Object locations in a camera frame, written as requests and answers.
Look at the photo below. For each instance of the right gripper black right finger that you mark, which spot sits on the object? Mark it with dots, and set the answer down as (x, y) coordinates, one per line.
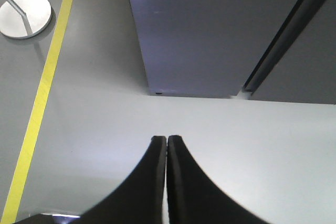
(192, 196)

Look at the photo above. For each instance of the fridge door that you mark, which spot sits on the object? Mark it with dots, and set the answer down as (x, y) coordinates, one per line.
(204, 48)

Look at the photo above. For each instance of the silver sign stand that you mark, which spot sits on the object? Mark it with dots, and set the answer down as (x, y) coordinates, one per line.
(22, 19)

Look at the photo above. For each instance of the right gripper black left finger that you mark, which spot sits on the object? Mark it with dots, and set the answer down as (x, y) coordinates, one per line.
(139, 198)

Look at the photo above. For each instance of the dark grey fridge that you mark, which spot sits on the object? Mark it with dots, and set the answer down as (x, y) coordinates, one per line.
(299, 64)

